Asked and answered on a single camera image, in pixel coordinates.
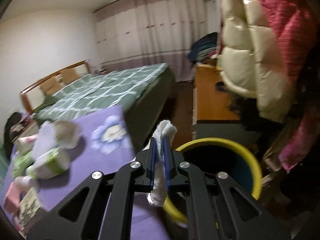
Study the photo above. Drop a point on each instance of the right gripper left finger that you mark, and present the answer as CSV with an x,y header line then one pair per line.
x,y
101,206

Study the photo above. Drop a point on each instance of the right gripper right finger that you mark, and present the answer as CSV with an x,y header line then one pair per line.
x,y
219,208

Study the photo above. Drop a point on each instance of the white tissue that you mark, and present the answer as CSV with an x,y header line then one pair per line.
x,y
165,129

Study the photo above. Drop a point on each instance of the green plastic bag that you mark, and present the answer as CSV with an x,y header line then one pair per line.
x,y
20,163

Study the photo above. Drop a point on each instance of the yellow rimmed trash bin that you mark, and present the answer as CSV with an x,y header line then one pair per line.
x,y
211,156

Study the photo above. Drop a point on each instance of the purple floral blanket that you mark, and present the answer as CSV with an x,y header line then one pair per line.
x,y
105,145

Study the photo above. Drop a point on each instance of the green white plastic bottle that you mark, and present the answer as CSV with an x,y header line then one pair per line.
x,y
50,164

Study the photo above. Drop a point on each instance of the white yogurt cup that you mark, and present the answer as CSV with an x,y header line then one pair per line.
x,y
67,134

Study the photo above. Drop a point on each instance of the white textured packaging sheet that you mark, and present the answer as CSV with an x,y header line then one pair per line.
x,y
45,140

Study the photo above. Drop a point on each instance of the printed paper package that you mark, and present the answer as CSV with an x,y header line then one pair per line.
x,y
29,206

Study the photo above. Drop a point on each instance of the white labelled bottle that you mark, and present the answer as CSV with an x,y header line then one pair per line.
x,y
25,183

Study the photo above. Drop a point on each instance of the bed with green plaid duvet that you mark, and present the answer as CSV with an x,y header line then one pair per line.
x,y
141,93

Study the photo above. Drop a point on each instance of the wooden dresser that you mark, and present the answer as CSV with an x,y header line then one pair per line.
x,y
211,116

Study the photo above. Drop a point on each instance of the paper cup with strawberry print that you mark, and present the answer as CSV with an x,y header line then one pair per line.
x,y
25,144

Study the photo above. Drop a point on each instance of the dark clothes pile on nightstand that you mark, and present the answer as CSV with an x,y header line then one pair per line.
x,y
15,125

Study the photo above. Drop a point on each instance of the wooden bed headboard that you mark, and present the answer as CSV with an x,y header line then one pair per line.
x,y
34,95

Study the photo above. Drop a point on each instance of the white puffer jacket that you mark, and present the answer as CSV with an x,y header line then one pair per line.
x,y
251,63

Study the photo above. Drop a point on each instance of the clothes pile on dresser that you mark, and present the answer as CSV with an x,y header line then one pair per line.
x,y
203,47

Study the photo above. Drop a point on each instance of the pink striped curtain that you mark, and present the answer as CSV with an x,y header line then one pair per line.
x,y
134,33

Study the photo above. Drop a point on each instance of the red quilted jacket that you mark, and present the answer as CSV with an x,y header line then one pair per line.
x,y
295,27

